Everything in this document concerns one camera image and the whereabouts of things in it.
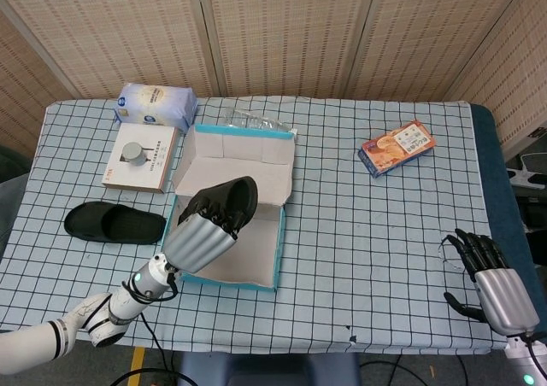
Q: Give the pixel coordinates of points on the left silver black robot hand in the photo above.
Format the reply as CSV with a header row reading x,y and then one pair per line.
x,y
192,245

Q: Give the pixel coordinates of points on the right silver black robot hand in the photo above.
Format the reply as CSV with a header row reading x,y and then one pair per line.
x,y
504,296

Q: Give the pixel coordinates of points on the black rubber slipper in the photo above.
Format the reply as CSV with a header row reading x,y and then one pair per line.
x,y
239,191
115,223

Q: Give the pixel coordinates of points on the teal cardboard shoe box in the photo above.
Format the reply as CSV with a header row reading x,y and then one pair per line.
x,y
243,177

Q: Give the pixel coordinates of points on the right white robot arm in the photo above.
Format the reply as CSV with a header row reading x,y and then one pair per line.
x,y
523,360

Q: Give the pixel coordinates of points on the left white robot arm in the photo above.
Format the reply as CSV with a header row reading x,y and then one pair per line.
x,y
145,281

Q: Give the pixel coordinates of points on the flat white product box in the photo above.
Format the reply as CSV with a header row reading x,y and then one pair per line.
x,y
141,177

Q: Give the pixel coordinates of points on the orange blue snack box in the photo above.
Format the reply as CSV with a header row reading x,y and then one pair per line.
x,y
397,147

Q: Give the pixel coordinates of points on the small grey jar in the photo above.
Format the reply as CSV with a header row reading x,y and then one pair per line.
x,y
134,154

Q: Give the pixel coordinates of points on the white chair base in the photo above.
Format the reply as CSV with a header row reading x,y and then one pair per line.
x,y
527,177

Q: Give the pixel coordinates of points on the clear plastic water bottle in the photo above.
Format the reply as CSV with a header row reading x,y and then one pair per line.
x,y
252,120

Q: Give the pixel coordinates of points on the blue white tissue pack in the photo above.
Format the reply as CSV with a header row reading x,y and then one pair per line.
x,y
158,104

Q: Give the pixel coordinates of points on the dark blue base block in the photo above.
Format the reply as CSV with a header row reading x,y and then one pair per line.
x,y
265,371

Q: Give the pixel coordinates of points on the blue checkered tablecloth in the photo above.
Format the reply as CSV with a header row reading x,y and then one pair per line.
x,y
363,241

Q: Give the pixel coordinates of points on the beige bamboo folding screen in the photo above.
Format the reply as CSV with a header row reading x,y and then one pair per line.
x,y
278,31

